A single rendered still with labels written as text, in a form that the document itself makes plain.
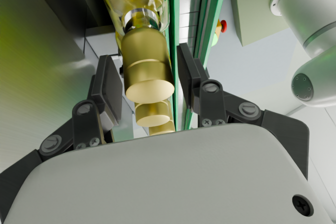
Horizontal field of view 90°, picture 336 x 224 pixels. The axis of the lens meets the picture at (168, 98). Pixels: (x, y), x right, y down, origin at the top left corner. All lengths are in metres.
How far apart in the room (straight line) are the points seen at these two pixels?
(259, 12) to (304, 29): 0.15
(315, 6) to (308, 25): 0.04
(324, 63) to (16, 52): 0.43
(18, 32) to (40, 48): 0.03
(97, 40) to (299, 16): 0.49
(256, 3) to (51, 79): 0.52
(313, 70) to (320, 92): 0.04
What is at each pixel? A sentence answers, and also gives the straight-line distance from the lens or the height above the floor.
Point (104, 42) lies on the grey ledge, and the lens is 0.47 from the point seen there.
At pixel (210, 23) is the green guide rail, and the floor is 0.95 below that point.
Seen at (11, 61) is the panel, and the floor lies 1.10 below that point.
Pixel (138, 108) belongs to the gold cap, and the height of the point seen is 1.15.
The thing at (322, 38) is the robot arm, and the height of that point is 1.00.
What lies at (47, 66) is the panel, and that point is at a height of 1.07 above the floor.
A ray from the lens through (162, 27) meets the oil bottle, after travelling 0.17.
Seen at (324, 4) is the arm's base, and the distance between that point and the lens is 0.54.
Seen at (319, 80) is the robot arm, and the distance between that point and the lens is 0.40.
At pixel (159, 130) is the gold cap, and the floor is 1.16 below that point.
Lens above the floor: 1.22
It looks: 26 degrees down
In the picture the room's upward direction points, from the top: 170 degrees clockwise
